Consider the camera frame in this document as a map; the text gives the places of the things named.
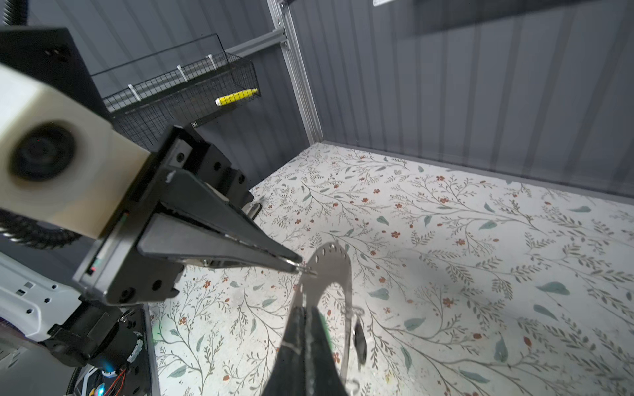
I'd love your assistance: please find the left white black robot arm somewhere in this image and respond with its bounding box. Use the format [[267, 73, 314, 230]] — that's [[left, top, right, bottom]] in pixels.
[[1, 1, 302, 374]]

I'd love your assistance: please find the yellow marker in basket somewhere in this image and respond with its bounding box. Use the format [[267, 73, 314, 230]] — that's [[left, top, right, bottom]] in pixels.
[[215, 88, 259, 107]]

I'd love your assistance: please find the metal perforated ring disc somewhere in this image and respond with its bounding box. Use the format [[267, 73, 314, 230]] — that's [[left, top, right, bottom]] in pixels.
[[289, 242, 354, 391]]

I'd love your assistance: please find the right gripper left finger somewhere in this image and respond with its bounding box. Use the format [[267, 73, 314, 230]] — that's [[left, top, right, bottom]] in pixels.
[[262, 307, 306, 396]]

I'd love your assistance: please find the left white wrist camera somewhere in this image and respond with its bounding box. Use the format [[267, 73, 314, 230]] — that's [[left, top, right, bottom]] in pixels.
[[1, 66, 150, 239]]

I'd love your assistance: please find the black wire wall basket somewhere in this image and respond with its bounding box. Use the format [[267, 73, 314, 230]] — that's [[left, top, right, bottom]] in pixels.
[[103, 33, 260, 150]]

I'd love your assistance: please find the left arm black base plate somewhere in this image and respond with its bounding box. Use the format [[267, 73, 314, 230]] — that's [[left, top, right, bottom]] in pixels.
[[73, 306, 160, 396]]

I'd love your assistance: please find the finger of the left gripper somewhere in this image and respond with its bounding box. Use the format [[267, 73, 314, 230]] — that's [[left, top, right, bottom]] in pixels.
[[158, 168, 303, 262], [137, 214, 310, 273]]

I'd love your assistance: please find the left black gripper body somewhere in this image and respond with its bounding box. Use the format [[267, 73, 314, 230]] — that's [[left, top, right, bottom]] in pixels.
[[74, 125, 254, 305]]

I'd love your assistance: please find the green key tag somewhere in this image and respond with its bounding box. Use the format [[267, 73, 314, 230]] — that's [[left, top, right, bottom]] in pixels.
[[319, 312, 333, 351]]

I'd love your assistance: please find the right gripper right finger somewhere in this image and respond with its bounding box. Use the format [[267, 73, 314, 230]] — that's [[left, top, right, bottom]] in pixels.
[[304, 307, 347, 396]]

